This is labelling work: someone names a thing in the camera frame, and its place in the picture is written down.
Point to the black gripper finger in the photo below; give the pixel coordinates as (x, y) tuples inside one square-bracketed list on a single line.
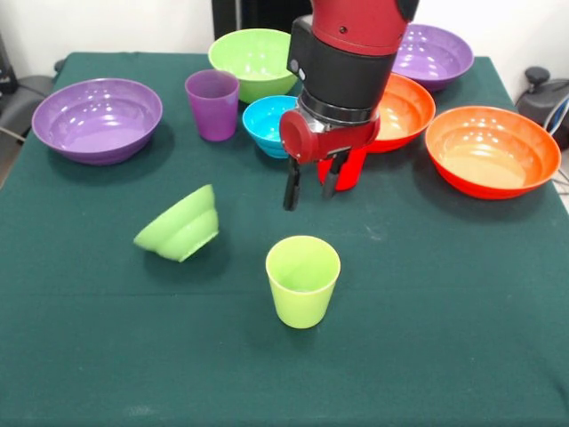
[(292, 189), (333, 178)]

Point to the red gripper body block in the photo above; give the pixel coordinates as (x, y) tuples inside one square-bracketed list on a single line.
[(329, 140)]

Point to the green plastic cup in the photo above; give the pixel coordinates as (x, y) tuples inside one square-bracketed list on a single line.
[(302, 293)]

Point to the small green plastic bowl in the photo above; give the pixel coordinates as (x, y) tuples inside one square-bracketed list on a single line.
[(182, 231)]

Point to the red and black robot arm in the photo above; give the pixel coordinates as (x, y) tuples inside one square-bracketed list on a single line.
[(347, 66)]

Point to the red plastic cup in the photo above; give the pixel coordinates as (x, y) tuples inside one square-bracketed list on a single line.
[(351, 171)]

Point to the small blue plastic bowl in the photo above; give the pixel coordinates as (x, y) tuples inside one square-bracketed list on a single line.
[(264, 124)]

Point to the large orange plastic bowl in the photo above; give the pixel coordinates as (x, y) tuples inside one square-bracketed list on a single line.
[(489, 155), (406, 111)]

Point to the large green plastic bowl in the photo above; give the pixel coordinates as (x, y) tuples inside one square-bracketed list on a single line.
[(253, 58)]

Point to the purple plastic cup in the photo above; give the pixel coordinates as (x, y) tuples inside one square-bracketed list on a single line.
[(209, 111)]

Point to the large purple plastic bowl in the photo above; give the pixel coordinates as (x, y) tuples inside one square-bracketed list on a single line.
[(435, 58), (98, 133)]

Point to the dark green table cloth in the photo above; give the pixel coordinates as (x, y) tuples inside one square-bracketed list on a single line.
[(284, 364)]

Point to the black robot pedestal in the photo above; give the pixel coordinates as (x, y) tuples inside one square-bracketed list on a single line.
[(258, 13)]

